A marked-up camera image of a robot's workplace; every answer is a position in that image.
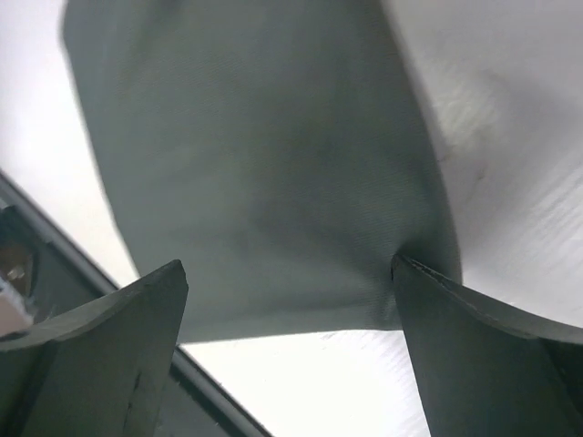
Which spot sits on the dark grey t shirt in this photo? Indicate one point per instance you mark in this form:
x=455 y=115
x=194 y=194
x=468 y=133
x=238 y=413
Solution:
x=276 y=148

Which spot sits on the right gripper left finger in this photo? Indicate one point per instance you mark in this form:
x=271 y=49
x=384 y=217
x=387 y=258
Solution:
x=99 y=369

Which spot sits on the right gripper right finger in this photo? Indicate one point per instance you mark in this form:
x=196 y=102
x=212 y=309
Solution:
x=484 y=367

